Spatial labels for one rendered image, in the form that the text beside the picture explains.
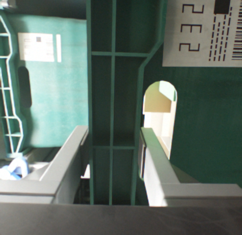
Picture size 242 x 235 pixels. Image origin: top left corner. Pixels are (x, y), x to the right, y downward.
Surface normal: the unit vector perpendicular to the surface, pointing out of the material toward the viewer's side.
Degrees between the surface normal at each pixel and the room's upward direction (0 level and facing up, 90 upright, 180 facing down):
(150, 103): 92
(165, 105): 92
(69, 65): 91
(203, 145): 96
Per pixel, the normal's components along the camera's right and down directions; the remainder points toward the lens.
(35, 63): 0.04, 0.27
